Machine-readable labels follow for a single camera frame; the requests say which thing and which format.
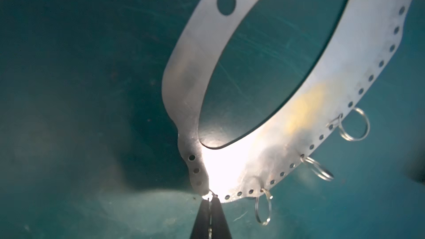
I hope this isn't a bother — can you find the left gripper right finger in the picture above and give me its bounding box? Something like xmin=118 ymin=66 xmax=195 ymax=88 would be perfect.
xmin=210 ymin=195 xmax=232 ymax=239

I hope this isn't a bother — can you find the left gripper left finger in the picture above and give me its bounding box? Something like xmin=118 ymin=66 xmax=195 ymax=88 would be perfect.
xmin=190 ymin=200 xmax=210 ymax=239

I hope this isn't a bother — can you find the metal key holder plate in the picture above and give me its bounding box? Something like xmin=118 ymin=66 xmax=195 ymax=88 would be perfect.
xmin=162 ymin=0 xmax=412 ymax=203

